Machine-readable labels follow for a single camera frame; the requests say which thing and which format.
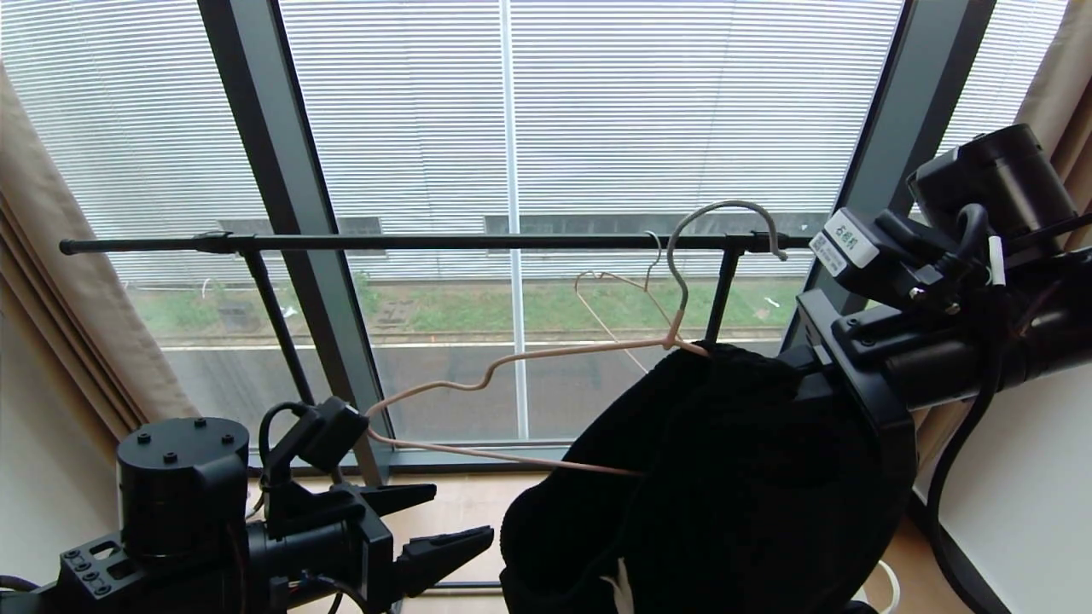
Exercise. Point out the window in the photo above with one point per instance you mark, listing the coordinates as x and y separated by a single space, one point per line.
273 128

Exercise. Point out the white laundry basket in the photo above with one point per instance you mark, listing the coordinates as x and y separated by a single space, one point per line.
891 584

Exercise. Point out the pink clothes hanger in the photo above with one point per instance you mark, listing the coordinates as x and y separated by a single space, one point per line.
597 277
512 354

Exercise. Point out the black garment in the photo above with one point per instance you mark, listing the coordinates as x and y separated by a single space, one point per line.
725 486

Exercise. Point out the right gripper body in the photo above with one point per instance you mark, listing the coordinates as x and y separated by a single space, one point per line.
930 367

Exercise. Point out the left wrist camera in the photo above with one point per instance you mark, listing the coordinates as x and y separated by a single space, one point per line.
333 431

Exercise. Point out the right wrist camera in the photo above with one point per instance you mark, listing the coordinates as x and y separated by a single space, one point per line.
853 247

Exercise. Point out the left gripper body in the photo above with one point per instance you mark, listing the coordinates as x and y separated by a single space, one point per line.
341 546

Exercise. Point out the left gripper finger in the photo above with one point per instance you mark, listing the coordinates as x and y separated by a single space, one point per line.
397 496
435 554

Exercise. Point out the black clothes rack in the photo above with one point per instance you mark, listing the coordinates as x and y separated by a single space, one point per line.
426 242

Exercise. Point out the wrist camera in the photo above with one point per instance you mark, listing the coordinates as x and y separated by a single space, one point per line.
853 247
333 431

